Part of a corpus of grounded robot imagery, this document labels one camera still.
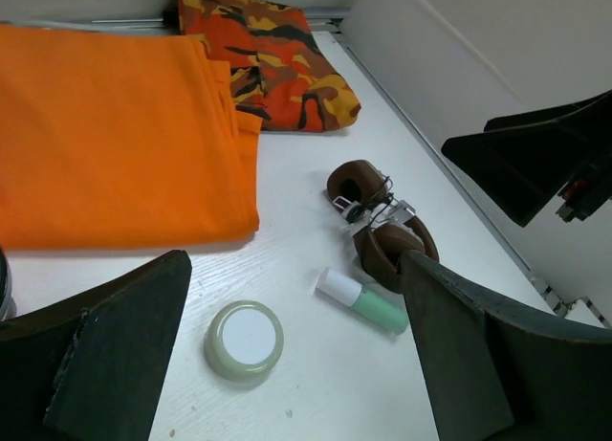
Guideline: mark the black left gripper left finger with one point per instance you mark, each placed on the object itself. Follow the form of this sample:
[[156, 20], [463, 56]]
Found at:
[[92, 366]]

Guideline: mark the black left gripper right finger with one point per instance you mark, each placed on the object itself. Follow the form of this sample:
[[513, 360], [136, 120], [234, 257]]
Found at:
[[498, 369]]

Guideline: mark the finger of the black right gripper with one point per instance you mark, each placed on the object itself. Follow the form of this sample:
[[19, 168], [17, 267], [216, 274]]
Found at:
[[524, 160]]

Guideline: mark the green white tube bottle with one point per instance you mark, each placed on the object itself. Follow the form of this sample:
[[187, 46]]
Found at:
[[364, 300]]

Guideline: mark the brown headphones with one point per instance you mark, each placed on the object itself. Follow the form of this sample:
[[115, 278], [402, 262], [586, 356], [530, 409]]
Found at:
[[382, 226]]

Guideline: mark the pale green round jar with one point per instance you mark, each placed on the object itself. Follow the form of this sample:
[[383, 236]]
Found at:
[[244, 342]]

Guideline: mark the orange cloth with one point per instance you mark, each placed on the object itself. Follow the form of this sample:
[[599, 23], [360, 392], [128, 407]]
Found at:
[[121, 142]]

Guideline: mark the orange camouflage garment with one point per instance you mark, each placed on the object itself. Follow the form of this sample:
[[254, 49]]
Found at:
[[277, 71]]

